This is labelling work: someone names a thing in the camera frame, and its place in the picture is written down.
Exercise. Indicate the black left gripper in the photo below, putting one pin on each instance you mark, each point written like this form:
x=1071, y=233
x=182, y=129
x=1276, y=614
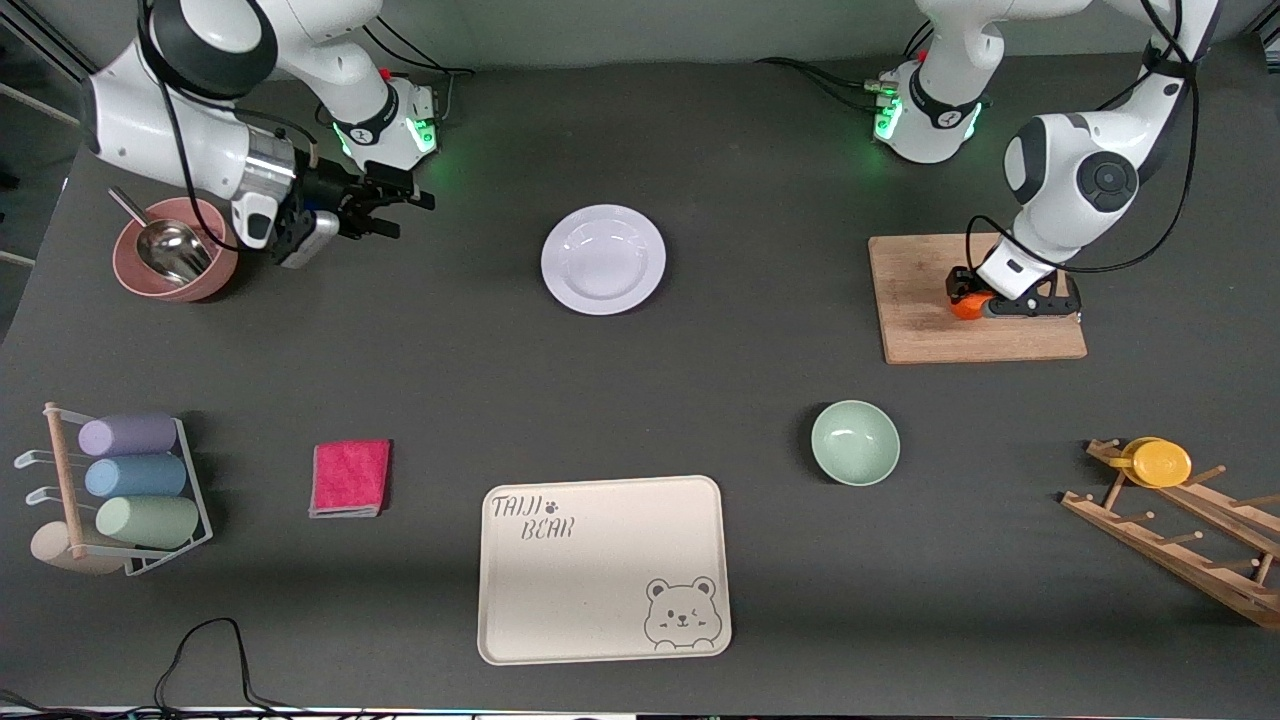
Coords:
x=960, y=279

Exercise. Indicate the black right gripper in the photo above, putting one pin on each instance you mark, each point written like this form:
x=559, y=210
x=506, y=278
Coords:
x=326, y=190

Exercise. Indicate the orange fruit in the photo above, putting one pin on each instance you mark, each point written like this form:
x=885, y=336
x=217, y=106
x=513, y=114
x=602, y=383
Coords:
x=964, y=305

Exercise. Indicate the white round plate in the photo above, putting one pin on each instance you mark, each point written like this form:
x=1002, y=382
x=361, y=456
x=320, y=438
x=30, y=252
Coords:
x=604, y=260

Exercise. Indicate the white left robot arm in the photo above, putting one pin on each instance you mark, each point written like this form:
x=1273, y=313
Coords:
x=1080, y=180

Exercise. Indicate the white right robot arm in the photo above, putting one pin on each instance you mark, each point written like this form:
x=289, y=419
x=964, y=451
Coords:
x=130, y=120

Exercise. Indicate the wooden cutting board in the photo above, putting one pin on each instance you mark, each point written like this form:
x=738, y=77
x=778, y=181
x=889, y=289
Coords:
x=920, y=300

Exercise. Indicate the pink bowl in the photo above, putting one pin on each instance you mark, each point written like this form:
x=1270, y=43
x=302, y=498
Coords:
x=215, y=275

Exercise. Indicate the pale green bowl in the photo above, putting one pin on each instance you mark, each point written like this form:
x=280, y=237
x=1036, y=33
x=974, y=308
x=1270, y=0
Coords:
x=855, y=443

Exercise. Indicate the metal scoop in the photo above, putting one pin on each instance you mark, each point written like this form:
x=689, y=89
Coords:
x=175, y=250

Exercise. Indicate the yellow mug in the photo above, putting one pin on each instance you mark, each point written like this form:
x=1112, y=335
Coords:
x=1160, y=463

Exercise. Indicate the pink folded cloth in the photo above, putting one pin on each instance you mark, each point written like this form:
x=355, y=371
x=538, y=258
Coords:
x=350, y=478

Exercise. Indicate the wooden peg drying rack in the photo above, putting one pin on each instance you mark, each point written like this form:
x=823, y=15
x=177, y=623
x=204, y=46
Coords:
x=1170, y=555

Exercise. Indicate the purple cup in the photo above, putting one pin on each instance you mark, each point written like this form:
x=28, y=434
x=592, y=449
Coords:
x=130, y=434

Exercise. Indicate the blue cup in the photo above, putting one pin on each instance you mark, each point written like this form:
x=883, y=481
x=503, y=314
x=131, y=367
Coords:
x=135, y=476

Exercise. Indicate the green cup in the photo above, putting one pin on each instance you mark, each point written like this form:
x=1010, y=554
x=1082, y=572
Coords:
x=150, y=521

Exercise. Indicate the beige bear print tray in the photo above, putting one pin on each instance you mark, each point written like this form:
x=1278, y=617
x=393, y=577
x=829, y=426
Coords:
x=600, y=590

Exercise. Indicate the beige cup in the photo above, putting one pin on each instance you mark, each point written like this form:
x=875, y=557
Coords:
x=50, y=548

